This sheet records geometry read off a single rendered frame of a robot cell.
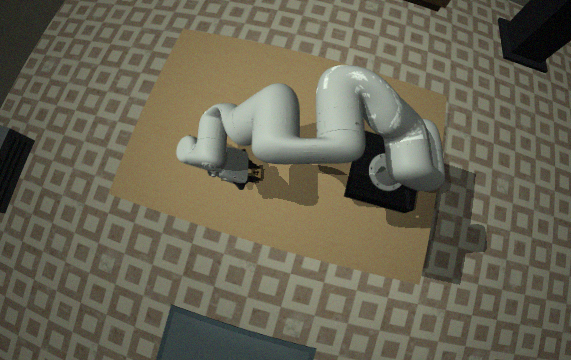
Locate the beige number cube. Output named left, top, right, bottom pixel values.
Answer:
left=251, top=169, right=262, bottom=180

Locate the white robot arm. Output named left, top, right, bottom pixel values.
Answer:
left=176, top=65, right=445, bottom=191

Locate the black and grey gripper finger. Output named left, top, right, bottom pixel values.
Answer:
left=232, top=176, right=260, bottom=190
left=248, top=159, right=260, bottom=170

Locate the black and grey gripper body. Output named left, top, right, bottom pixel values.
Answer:
left=216, top=146, right=249, bottom=184

